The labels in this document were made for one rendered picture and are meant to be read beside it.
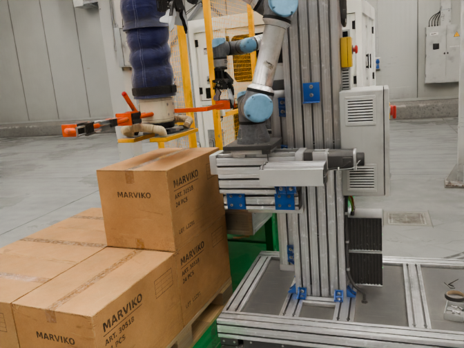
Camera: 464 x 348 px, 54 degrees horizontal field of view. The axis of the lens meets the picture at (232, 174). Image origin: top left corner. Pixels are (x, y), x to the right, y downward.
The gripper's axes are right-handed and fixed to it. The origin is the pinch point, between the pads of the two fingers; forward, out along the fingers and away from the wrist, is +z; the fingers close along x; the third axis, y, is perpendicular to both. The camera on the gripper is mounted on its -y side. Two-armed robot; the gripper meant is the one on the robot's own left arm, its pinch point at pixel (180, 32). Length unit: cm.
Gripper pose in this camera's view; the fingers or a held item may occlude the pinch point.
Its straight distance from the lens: 188.1
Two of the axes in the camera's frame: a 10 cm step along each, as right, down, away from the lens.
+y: -9.5, 0.1, 3.2
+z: 0.8, 9.7, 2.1
